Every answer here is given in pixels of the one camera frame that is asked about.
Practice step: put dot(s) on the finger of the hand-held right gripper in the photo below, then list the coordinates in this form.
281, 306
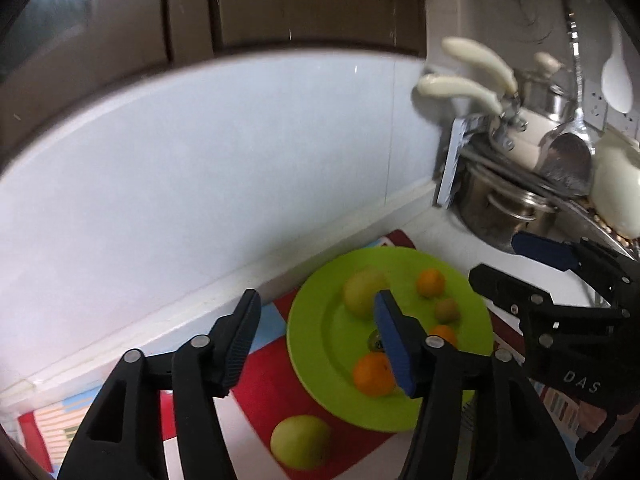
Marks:
510, 290
545, 250

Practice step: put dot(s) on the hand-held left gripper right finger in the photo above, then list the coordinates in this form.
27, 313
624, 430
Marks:
392, 340

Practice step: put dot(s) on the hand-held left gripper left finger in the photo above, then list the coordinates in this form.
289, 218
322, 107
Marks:
240, 345

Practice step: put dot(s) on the small green mandarin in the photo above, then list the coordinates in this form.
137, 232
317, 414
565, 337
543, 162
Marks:
375, 344

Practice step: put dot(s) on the orange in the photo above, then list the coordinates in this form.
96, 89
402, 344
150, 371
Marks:
431, 282
372, 375
445, 335

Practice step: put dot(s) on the brown kiwi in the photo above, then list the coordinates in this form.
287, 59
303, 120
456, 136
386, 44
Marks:
447, 310

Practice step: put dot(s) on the green plate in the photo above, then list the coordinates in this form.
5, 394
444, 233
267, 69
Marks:
325, 340

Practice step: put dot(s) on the green apple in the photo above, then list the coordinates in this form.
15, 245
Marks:
300, 441

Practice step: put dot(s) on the colourful patchwork mat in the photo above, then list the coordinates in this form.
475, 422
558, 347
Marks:
270, 375

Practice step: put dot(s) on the large steel pot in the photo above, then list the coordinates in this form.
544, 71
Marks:
495, 210

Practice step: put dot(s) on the white ceramic pot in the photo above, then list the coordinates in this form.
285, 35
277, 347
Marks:
617, 185

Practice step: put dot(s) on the steel ladle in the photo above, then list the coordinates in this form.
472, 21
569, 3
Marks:
567, 155

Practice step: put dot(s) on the white pot shelf rack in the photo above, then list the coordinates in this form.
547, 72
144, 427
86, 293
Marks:
452, 160

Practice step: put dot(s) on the steel pot with lid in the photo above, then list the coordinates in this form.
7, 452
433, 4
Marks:
555, 97

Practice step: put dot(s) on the white rice paddle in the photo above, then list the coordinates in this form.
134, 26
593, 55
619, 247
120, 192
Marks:
617, 80

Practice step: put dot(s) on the white wall power outlet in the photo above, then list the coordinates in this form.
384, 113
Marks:
597, 105

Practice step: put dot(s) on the dark brown window frame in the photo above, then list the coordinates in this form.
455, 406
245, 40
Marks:
150, 20

